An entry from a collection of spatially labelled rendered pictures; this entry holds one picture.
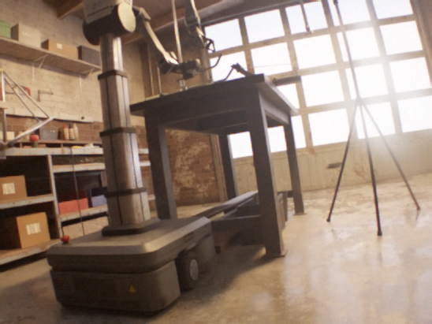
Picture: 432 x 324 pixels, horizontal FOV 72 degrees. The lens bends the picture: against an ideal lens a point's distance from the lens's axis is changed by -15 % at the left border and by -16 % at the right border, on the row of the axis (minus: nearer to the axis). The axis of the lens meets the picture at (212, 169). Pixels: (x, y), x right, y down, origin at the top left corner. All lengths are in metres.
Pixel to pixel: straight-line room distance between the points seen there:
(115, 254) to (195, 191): 4.15
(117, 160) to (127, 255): 0.45
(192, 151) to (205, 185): 0.54
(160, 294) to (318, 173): 3.97
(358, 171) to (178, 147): 2.70
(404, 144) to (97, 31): 4.25
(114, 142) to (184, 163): 3.90
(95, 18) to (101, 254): 1.01
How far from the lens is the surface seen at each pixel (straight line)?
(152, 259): 1.14
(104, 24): 1.59
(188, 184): 5.30
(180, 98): 1.73
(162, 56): 1.77
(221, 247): 1.98
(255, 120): 1.70
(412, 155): 5.03
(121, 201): 1.43
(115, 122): 1.46
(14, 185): 2.55
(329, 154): 4.90
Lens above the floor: 0.46
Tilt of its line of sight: level
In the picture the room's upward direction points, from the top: 8 degrees counter-clockwise
